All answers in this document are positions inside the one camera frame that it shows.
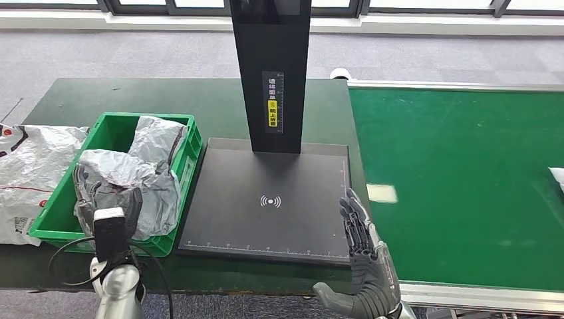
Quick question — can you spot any black yellow label sticker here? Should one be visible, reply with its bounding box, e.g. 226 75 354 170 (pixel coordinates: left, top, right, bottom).
261 71 285 134

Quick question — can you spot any grey parcel bag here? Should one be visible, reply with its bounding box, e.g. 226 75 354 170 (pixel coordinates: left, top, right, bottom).
548 167 564 195
74 148 182 242
128 116 188 173

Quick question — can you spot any green conveyor belt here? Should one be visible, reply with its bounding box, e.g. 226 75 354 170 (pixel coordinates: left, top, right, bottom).
349 88 564 292

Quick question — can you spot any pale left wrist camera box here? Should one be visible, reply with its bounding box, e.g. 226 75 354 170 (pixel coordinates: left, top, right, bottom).
92 207 130 265

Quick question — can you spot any dark window frame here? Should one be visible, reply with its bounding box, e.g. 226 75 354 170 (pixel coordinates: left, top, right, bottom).
0 0 564 19

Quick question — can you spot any green plastic crate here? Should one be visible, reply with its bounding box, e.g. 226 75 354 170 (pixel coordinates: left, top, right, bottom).
28 112 204 258

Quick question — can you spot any black scanner machine with column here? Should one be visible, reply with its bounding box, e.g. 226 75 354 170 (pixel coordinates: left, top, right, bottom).
177 0 353 266

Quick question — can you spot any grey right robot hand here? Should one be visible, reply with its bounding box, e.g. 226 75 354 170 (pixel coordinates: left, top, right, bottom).
313 188 402 319

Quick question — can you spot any large white printed plastic bag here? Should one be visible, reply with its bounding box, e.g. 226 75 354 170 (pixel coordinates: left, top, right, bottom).
0 123 90 246

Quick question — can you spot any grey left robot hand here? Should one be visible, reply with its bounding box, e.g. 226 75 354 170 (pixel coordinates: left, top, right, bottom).
72 163 144 241

